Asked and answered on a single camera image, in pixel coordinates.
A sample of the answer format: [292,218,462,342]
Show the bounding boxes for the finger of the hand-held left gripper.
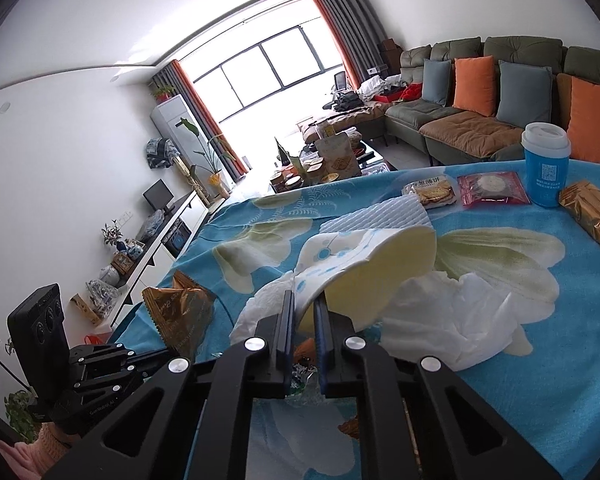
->
[74,359,167,397]
[69,341,174,369]

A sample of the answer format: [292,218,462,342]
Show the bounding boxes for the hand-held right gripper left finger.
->
[42,287,297,480]

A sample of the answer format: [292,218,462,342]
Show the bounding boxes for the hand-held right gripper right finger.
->
[312,292,563,480]

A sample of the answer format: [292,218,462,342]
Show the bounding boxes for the orange peel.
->
[292,337,318,366]

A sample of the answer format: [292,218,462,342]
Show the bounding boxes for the white tissue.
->
[380,270,531,372]
[229,280,301,346]

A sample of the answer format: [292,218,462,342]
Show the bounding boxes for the clear plastic wrapper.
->
[286,362,326,401]

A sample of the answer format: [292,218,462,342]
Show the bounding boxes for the white printed paper cup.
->
[294,225,438,333]

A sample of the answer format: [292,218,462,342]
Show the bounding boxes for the brown snack wrapper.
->
[141,270,217,361]

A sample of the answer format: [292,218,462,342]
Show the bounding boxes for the gold snack wrapper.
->
[337,412,363,438]

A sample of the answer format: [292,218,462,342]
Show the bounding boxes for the quilted white paper towel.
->
[320,196,433,235]

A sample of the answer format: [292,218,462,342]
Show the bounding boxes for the person's left forearm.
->
[0,420,83,478]

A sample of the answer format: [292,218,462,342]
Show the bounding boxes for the green potted plant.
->
[4,389,42,443]

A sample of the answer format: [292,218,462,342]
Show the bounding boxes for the white tv cabinet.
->
[70,187,213,331]

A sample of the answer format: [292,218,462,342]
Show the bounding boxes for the vase with small plant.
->
[101,220,126,251]

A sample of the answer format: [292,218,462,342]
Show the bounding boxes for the cluttered coffee table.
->
[267,130,388,196]

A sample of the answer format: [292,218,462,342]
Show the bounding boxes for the black monitor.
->
[143,179,175,211]

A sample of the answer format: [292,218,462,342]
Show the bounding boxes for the clear cracker packet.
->
[401,177,456,209]

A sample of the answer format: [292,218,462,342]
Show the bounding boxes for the brown paper bag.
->
[314,132,358,178]

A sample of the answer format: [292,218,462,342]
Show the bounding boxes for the tall leafy plant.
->
[180,117,236,196]

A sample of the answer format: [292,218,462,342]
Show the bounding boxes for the blue floral blanket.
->
[111,158,600,480]

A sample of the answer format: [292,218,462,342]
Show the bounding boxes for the red snack packet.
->
[457,171,532,207]

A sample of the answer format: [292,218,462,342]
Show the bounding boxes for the white standing air conditioner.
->
[150,94,216,186]

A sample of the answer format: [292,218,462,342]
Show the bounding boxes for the grey and orange curtain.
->
[309,0,388,86]
[152,58,248,183]

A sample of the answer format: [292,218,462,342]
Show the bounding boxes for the black office chair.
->
[322,72,361,111]

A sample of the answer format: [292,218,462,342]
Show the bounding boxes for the large window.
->
[180,10,351,126]

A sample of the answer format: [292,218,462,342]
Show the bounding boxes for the brown seat pad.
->
[420,108,526,157]

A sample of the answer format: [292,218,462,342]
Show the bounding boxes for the small grey-blue cushion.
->
[421,58,453,107]

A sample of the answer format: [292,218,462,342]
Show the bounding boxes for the blue cup with white lid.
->
[521,122,572,209]

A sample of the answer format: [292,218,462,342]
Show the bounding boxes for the brown cardboard boxes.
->
[378,39,403,76]

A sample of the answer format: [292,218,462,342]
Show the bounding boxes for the small orange cushion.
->
[452,56,497,117]

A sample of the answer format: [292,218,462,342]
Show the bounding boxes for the long gold snack packet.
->
[559,181,600,261]

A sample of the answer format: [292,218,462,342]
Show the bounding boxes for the large grey-blue cushion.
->
[496,60,553,127]

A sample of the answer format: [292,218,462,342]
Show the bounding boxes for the green sofa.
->
[300,35,600,166]

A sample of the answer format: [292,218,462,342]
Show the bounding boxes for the large orange cushion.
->
[565,76,600,163]

